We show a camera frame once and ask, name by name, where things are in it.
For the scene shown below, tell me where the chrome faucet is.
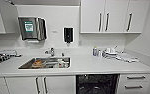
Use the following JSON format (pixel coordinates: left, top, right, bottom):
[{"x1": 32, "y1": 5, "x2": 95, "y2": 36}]
[{"x1": 44, "y1": 47, "x2": 56, "y2": 57}]

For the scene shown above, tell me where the white sink base cabinet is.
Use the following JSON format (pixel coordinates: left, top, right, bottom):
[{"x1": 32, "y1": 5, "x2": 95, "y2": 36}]
[{"x1": 5, "y1": 75, "x2": 77, "y2": 94}]

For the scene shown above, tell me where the stainless steel dishwasher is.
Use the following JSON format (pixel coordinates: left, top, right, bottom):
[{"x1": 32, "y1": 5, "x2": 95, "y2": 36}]
[{"x1": 75, "y1": 73, "x2": 121, "y2": 94}]

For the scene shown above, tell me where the orange bowl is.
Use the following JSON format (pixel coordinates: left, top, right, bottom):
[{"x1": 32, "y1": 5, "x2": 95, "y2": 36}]
[{"x1": 32, "y1": 59, "x2": 46, "y2": 68}]

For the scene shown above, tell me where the white cup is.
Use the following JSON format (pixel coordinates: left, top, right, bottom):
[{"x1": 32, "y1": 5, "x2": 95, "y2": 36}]
[{"x1": 56, "y1": 58, "x2": 66, "y2": 68}]

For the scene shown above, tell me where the small white bottle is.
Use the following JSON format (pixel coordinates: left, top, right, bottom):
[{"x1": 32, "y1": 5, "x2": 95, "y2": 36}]
[{"x1": 97, "y1": 48, "x2": 103, "y2": 58}]

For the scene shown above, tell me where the steel kitchen sink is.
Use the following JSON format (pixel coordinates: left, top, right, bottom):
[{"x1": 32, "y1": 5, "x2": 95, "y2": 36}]
[{"x1": 18, "y1": 56, "x2": 72, "y2": 71}]

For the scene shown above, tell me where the black soap dispenser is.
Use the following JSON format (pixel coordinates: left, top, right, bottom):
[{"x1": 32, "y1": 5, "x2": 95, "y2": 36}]
[{"x1": 63, "y1": 26, "x2": 75, "y2": 46}]

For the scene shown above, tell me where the stack of white plates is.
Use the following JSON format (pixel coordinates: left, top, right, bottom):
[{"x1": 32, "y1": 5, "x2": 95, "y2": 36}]
[{"x1": 101, "y1": 46, "x2": 119, "y2": 60}]

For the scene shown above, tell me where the white wall outlet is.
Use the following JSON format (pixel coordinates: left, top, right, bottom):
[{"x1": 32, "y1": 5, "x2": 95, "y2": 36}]
[{"x1": 78, "y1": 40, "x2": 83, "y2": 47}]

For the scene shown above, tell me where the steel paper towel dispenser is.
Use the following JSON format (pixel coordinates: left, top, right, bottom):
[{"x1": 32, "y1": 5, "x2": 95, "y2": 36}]
[{"x1": 17, "y1": 16, "x2": 48, "y2": 43}]

